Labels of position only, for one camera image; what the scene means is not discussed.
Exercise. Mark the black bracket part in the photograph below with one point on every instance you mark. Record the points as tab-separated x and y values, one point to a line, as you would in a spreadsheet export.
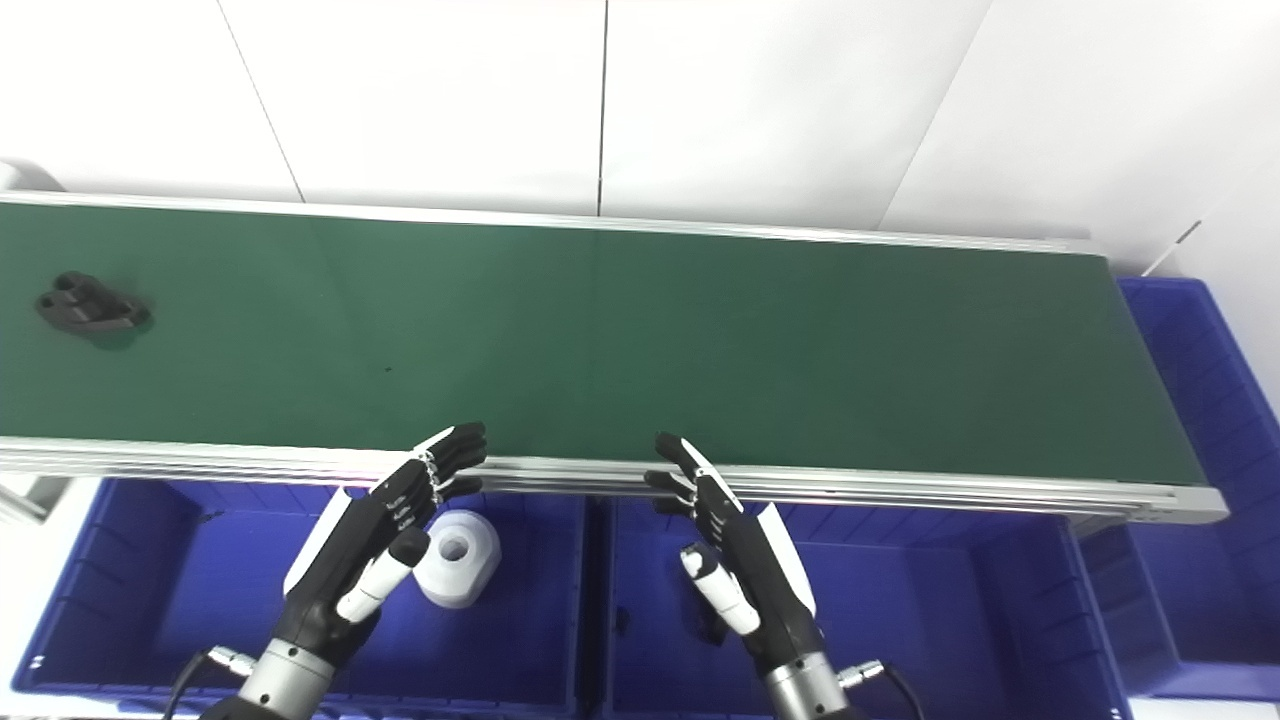
88	305

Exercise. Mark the white cylindrical part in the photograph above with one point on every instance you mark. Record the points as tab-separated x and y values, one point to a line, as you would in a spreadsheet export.
462	560

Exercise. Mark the aluminium conveyor leg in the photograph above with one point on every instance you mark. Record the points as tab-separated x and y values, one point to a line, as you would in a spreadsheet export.
25	498

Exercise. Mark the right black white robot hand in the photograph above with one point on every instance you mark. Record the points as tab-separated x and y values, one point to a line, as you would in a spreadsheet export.
760	570

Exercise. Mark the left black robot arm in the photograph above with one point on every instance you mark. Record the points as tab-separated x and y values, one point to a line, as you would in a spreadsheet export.
285	680

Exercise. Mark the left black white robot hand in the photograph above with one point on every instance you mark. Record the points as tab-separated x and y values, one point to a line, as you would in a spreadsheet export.
340	545

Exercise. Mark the blue plastic bin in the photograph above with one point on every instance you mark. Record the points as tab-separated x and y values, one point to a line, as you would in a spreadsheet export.
1210	480
180	590
920	610

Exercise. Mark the green conveyor belt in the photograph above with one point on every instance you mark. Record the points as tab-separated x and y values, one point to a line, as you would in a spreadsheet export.
900	490
620	340

